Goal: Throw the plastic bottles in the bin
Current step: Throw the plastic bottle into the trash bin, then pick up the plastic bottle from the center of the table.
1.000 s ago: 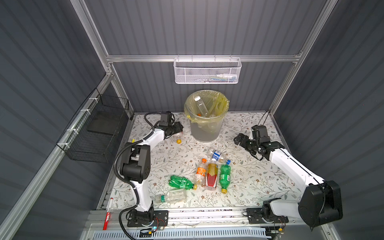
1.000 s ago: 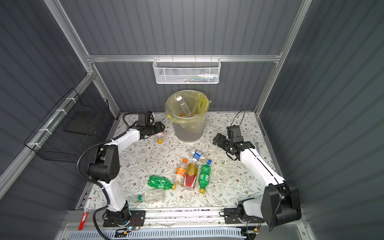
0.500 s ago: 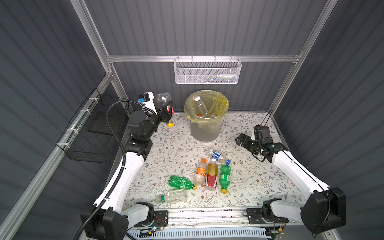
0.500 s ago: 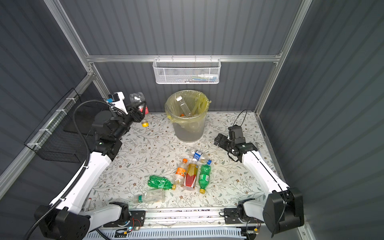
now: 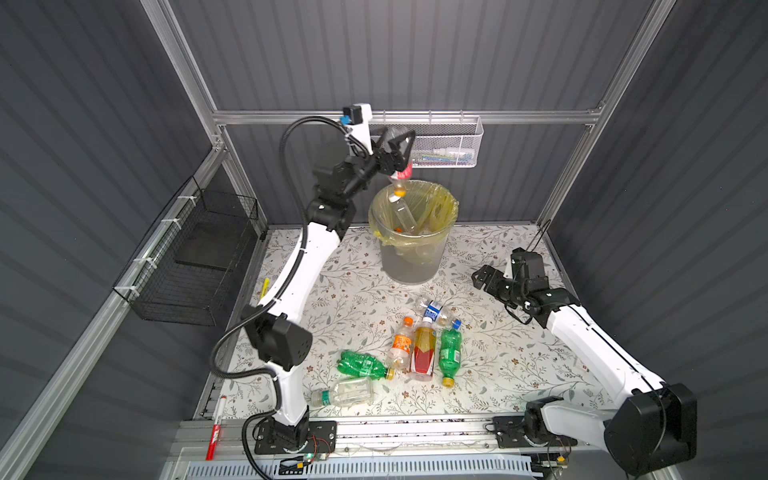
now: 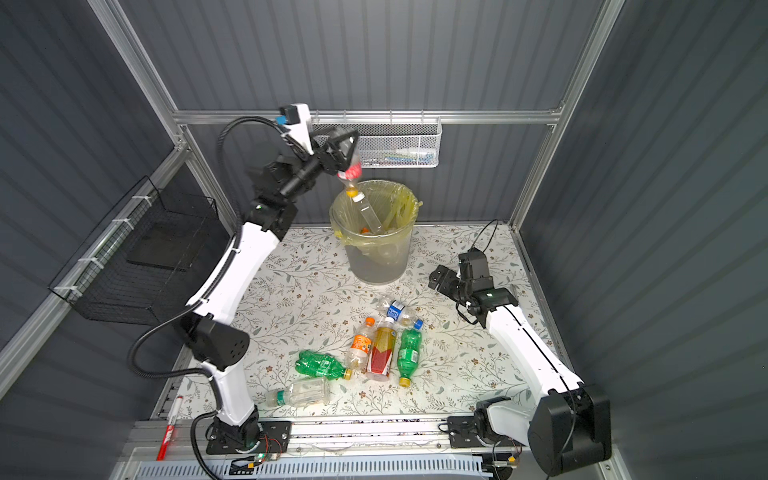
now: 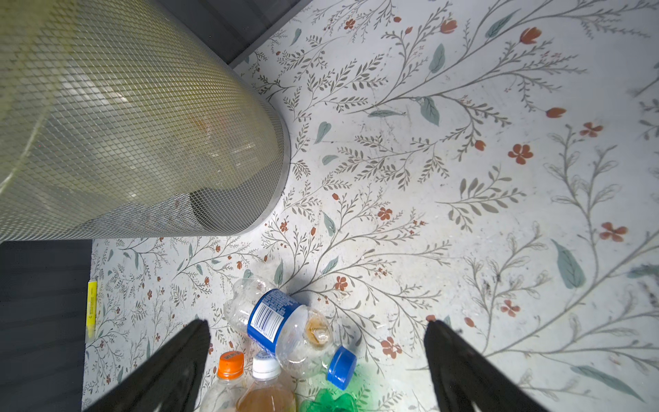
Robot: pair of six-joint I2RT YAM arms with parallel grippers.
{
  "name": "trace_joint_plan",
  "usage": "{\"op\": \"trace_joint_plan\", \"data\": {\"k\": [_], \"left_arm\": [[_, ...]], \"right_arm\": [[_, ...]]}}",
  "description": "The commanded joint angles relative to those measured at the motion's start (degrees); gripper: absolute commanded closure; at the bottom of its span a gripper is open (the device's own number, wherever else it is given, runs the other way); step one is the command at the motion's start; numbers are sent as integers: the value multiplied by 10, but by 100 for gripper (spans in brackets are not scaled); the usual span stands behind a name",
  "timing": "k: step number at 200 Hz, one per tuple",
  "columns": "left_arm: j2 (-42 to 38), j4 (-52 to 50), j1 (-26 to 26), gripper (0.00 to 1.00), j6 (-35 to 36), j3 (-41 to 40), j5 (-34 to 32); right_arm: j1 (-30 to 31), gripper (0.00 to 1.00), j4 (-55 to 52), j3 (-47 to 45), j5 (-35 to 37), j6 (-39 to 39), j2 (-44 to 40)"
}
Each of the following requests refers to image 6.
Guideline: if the black wire side basket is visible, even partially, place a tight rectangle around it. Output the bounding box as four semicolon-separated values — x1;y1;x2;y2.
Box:
48;177;220;326

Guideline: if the small blue label bottle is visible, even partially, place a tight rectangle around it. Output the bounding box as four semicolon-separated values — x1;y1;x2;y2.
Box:
379;298;421;329

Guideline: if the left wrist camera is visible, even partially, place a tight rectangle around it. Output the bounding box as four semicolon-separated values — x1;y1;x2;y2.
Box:
276;103;314;157

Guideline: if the white slotted cable duct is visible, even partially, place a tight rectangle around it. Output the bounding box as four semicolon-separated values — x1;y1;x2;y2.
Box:
134;455;493;480

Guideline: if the yellow red label bottle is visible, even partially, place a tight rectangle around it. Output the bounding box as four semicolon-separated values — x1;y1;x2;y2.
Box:
367;317;397;381

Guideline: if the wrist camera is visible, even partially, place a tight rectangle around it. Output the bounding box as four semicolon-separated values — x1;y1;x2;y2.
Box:
459;247;493;292
276;103;314;157

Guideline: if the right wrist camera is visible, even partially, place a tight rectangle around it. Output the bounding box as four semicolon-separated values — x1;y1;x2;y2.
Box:
459;247;493;292

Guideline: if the clear unlabeled bottle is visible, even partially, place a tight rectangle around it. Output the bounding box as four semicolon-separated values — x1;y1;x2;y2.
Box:
352;191;383;234

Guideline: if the small orange label bottle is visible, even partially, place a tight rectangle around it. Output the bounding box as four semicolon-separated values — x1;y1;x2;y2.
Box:
346;317;376;370

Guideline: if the upright green soda bottle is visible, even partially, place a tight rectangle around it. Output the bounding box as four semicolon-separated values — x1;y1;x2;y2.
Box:
397;327;422;388

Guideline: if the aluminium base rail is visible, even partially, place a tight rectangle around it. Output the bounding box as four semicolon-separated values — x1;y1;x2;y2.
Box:
119;414;492;460

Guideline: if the clear bottle green cap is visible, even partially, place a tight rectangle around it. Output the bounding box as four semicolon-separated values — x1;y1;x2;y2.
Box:
266;378;330;408

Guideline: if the yellow plastic bin liner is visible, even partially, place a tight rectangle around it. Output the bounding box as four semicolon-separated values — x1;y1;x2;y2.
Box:
327;179;423;250

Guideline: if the white wire wall basket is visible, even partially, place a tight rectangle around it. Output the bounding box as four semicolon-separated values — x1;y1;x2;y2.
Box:
312;117;443;169

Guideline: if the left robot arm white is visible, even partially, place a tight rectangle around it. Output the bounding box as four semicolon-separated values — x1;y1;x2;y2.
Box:
127;114;359;452

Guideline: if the clear bottle red label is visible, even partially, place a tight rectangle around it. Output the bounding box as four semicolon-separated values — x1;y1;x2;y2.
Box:
337;156;362;202

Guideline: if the lying green soda bottle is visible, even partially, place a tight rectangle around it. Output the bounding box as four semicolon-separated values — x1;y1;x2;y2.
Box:
294;350;352;380

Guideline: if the silver mesh waste bin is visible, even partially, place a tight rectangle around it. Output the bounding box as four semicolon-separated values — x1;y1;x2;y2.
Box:
329;180;421;285

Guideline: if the red marker pen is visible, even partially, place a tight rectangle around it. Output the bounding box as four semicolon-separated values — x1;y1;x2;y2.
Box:
156;395;183;461

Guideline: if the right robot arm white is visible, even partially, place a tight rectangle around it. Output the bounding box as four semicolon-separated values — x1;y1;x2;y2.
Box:
428;265;612;476

